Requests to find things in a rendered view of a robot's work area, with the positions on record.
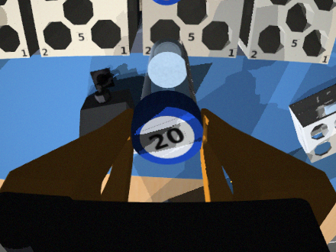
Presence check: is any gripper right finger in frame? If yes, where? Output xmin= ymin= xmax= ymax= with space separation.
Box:
xmin=200 ymin=108 xmax=336 ymax=227

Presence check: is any blue flat mat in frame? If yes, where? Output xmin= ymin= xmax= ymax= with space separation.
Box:
xmin=0 ymin=38 xmax=336 ymax=192

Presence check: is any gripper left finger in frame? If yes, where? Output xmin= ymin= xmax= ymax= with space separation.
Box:
xmin=0 ymin=108 xmax=134 ymax=202

